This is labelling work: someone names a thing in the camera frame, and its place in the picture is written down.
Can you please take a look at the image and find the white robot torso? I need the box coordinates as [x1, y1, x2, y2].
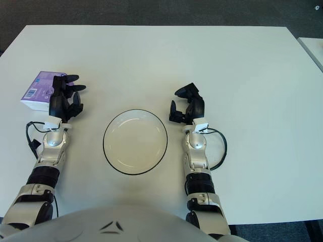
[0, 204, 249, 242]

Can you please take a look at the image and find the white plate with black rim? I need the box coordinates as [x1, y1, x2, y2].
[102, 108, 169, 175]

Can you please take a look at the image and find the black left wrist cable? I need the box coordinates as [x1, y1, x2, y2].
[25, 121, 51, 160]

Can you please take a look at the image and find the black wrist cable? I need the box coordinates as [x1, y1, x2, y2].
[201, 128, 228, 171]
[25, 121, 51, 160]

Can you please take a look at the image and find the white side table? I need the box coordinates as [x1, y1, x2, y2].
[297, 37, 323, 76]

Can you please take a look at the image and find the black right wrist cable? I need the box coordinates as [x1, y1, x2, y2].
[201, 128, 228, 171]

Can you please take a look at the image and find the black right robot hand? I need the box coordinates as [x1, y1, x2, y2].
[168, 82, 205, 125]

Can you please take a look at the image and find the purple tissue paper pack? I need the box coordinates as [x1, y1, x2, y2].
[20, 71, 75, 112]

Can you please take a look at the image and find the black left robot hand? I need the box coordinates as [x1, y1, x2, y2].
[48, 74, 87, 124]

